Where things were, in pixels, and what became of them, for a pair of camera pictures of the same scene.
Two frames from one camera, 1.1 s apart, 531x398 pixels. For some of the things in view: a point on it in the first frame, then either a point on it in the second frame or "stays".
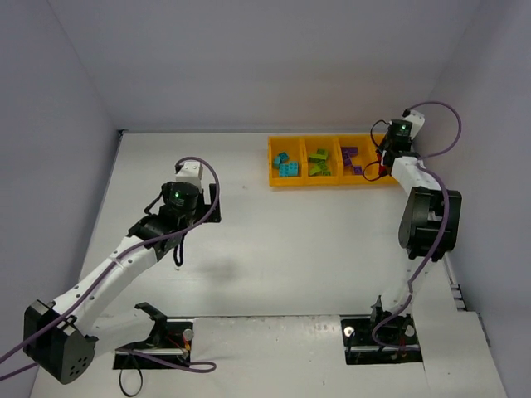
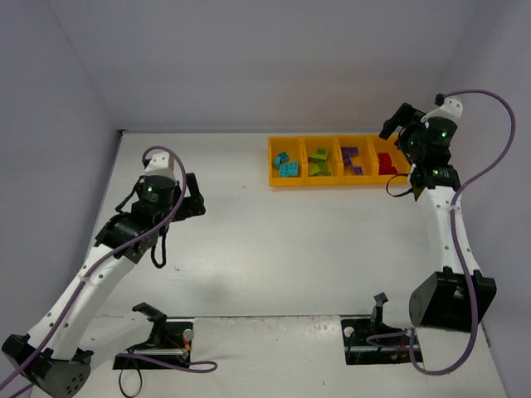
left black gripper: (212, 203) -> (192, 201)
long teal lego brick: (290, 169) stays
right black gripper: (384, 151) -> (398, 123)
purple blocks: (348, 151) stays
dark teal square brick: (282, 158) stays
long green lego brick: (317, 158) stays
